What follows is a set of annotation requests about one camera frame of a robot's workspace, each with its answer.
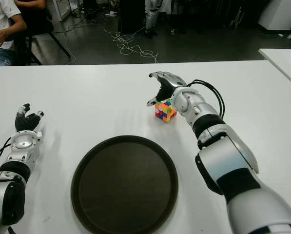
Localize black chair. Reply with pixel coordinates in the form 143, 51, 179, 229
3, 17, 72, 66

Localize tangled white floor cable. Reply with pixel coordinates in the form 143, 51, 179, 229
103, 18, 158, 64

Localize black cabinet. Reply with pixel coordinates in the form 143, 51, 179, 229
117, 0, 146, 34

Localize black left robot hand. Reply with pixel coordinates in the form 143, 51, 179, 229
15, 103, 45, 134

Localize person in black shirt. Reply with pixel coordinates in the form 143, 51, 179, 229
14, 0, 55, 35

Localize white side table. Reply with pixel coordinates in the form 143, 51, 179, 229
258, 48, 291, 91

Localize dark brown round plate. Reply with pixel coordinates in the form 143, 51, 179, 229
70, 135, 179, 234

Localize multicoloured Rubik's cube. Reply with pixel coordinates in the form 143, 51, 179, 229
155, 97, 177, 123

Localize white cabinet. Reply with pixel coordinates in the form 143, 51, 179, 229
46, 0, 72, 22

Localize white machine housing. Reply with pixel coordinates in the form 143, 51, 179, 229
257, 0, 291, 31

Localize thin white floor cable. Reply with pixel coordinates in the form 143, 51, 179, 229
62, 20, 97, 64

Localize silver humanoid robot legs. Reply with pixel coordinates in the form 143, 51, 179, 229
144, 0, 160, 39

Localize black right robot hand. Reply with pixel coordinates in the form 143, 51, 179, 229
146, 71, 188, 107

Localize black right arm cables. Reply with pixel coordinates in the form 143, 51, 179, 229
187, 79, 226, 119

